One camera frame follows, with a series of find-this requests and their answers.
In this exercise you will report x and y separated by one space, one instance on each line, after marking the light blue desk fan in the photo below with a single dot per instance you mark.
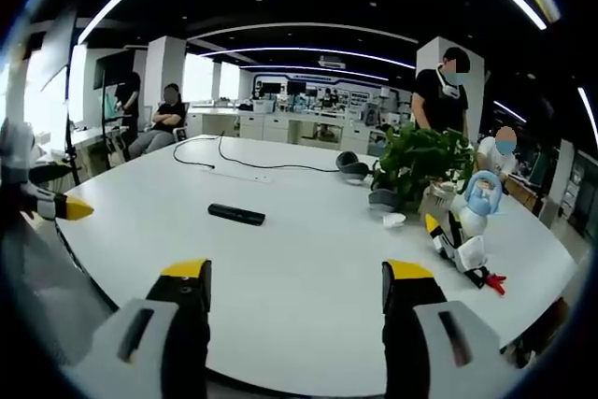
483 198

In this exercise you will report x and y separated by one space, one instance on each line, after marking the office chair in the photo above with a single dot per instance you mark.
181 130

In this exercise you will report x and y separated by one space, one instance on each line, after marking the potted green plant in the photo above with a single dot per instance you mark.
420 161

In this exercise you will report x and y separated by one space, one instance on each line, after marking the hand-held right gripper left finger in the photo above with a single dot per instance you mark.
149 333

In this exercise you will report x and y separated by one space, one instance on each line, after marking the white counter cabinets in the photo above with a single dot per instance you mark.
280 125

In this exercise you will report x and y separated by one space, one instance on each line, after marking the black remote control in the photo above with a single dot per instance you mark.
236 215

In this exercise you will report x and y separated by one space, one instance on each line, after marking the white crumpled paper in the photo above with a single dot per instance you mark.
393 221

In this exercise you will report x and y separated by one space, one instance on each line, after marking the grey headphones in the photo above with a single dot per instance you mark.
351 166

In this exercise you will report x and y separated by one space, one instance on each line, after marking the black stand pole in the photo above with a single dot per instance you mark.
71 137

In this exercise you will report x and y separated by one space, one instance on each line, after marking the white neck-worn device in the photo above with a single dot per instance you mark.
447 87

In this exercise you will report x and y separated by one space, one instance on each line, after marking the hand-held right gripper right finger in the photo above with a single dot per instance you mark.
439 338

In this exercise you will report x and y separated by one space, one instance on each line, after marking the grey fabric object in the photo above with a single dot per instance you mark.
384 198

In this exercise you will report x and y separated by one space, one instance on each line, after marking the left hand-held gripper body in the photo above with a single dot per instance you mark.
16 156

